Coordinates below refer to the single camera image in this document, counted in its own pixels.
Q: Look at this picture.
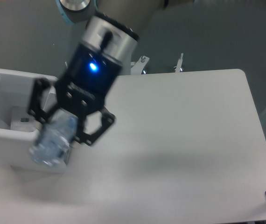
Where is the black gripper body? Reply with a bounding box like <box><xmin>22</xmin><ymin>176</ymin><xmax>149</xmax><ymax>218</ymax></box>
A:
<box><xmin>55</xmin><ymin>43</ymin><xmax>122</xmax><ymax>120</ymax></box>

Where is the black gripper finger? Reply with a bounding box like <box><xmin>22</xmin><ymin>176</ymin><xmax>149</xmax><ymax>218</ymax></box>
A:
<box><xmin>27</xmin><ymin>77</ymin><xmax>59</xmax><ymax>131</ymax></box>
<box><xmin>72</xmin><ymin>107</ymin><xmax>116</xmax><ymax>146</ymax></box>

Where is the crushed clear plastic bottle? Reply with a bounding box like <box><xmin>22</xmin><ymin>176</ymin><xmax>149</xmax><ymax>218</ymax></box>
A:
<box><xmin>29</xmin><ymin>112</ymin><xmax>78</xmax><ymax>167</ymax></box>

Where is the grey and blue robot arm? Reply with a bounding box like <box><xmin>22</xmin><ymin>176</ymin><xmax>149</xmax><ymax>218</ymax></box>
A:
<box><xmin>28</xmin><ymin>0</ymin><xmax>169</xmax><ymax>146</ymax></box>

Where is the white trash can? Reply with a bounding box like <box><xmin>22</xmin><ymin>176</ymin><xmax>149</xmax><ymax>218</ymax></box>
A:
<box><xmin>0</xmin><ymin>69</ymin><xmax>70</xmax><ymax>173</ymax></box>

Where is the white pedestal base frame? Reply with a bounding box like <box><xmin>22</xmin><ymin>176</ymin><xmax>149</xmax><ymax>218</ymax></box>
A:
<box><xmin>130</xmin><ymin>53</ymin><xmax>184</xmax><ymax>75</ymax></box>

